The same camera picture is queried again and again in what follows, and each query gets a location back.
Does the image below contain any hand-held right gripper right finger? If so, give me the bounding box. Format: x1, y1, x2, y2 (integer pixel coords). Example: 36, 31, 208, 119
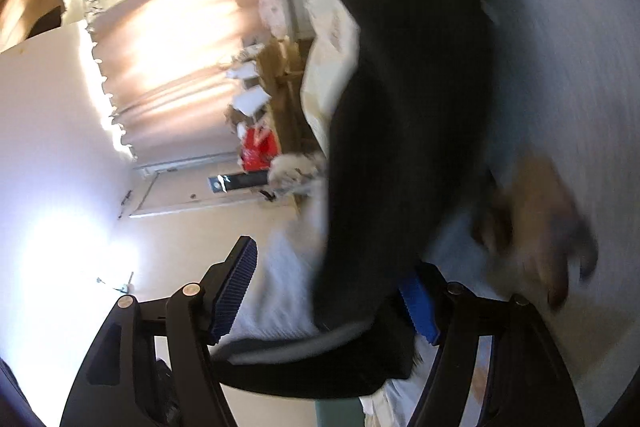
398, 262, 586, 427

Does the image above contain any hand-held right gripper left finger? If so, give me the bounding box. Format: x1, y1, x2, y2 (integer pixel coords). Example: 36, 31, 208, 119
59, 235, 259, 427

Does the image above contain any black garment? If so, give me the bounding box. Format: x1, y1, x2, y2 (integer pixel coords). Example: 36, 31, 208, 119
212, 0, 501, 400

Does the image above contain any person's left hand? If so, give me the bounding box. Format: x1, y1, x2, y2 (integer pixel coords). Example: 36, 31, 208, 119
472, 156, 600, 308

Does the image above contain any white door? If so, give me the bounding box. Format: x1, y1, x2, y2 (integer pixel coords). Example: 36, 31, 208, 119
129, 152, 301, 219

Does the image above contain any grey tabby cat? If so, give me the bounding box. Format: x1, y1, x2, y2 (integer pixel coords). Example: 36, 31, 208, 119
267, 152, 326, 198

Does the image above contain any red box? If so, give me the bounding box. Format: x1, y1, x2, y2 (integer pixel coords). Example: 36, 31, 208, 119
239, 124, 278, 172

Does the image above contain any white paper sheet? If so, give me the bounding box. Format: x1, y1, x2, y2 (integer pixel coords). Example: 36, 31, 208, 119
231, 87, 271, 115

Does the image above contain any wooden desk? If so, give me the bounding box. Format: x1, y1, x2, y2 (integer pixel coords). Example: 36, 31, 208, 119
255, 37, 326, 208

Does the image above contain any bear print duvet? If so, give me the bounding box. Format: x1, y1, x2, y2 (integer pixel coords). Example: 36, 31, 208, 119
285, 0, 491, 427

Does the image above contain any pink curtain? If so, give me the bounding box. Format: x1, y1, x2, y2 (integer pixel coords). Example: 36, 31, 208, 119
55, 0, 281, 168

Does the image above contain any black wall panel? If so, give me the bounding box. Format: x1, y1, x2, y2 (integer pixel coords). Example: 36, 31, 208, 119
207, 171, 271, 194

